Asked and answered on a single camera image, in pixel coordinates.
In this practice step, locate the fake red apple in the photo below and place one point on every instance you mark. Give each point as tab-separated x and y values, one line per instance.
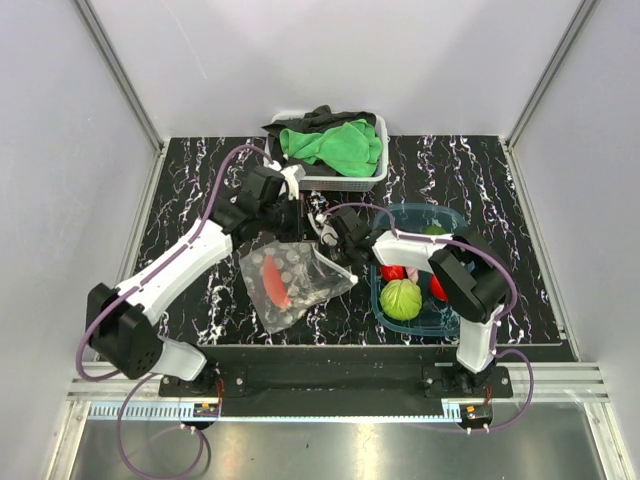
437	290

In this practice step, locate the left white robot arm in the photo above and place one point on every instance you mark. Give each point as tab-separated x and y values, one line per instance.
120	321

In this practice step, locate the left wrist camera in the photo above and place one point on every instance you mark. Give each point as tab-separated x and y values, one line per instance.
292	178

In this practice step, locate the white plastic basket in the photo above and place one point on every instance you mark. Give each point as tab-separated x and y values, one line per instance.
350	184

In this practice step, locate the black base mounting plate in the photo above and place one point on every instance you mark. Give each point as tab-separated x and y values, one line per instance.
345	403

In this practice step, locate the black cloth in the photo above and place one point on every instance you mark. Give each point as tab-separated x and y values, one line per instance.
316	121

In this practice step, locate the blue transparent plastic container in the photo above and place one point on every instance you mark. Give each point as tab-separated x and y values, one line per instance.
436	318

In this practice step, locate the green cloth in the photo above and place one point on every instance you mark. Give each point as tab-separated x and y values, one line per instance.
352	149

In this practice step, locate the fake green cabbage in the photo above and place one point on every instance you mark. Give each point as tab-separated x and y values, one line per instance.
401	300

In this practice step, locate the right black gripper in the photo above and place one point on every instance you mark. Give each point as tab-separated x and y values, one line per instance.
329	246

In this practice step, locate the fake watermelon slice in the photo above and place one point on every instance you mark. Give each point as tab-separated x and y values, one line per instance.
273	284

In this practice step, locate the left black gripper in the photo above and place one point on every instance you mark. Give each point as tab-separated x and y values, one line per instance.
296	233

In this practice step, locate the fake red orange mango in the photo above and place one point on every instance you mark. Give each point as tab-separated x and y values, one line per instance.
391	273

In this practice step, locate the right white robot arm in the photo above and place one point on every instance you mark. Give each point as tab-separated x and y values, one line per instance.
478	285

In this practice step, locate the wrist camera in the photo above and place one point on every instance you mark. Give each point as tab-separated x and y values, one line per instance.
325	232
292	178

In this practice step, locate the fake green orange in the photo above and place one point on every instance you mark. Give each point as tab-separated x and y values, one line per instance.
435	230

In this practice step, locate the clear zip top bag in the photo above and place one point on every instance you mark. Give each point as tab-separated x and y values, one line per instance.
310	279

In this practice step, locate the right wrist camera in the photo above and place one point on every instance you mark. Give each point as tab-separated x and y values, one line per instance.
325	232

